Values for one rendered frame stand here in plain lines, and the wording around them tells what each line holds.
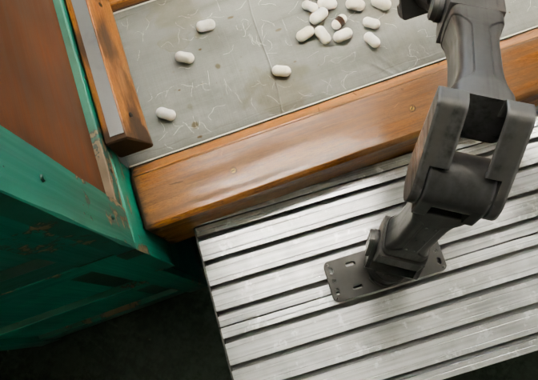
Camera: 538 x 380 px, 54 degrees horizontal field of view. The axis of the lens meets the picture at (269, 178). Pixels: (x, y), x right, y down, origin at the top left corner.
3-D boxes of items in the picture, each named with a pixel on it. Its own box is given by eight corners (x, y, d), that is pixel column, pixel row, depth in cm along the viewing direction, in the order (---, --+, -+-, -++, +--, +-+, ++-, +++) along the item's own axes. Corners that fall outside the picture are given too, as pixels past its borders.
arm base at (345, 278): (324, 258, 83) (338, 302, 81) (444, 222, 83) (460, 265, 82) (322, 263, 91) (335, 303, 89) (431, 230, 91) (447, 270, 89)
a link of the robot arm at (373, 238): (372, 226, 78) (365, 262, 77) (431, 239, 77) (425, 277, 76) (367, 232, 84) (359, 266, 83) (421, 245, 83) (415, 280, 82)
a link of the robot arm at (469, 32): (441, -26, 67) (438, 126, 46) (513, -14, 66) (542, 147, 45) (415, 56, 76) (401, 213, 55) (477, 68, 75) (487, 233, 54)
